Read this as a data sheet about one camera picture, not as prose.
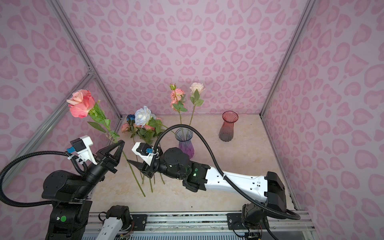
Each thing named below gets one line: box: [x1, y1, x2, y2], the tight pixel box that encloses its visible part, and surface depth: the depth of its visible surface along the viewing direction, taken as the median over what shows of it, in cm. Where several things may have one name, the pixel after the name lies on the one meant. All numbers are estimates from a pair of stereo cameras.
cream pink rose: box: [189, 82, 206, 126], surface depth 78 cm
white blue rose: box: [134, 105, 157, 127], surface depth 62 cm
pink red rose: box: [66, 89, 146, 198], surface depth 44 cm
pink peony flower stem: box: [170, 83, 188, 125], surface depth 78 cm
